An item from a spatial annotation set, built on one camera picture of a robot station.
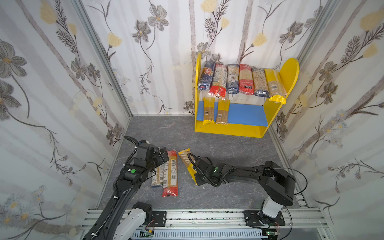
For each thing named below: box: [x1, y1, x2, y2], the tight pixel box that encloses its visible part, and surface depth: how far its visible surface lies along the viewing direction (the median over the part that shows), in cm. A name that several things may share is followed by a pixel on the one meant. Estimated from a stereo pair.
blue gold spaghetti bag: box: [226, 64, 240, 95], surface depth 81 cm
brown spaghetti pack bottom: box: [216, 99, 230, 125], surface depth 100 cm
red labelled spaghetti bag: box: [208, 60, 228, 100], surface depth 78 cm
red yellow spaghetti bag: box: [238, 64, 255, 95], surface depth 81 cm
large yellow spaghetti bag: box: [264, 69, 287, 105], surface depth 77 cm
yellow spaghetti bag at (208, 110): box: [202, 97, 216, 125], surface depth 101 cm
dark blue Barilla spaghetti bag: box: [198, 60, 216, 91], surface depth 79 cm
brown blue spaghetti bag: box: [251, 66, 270, 98], surface depth 79 cm
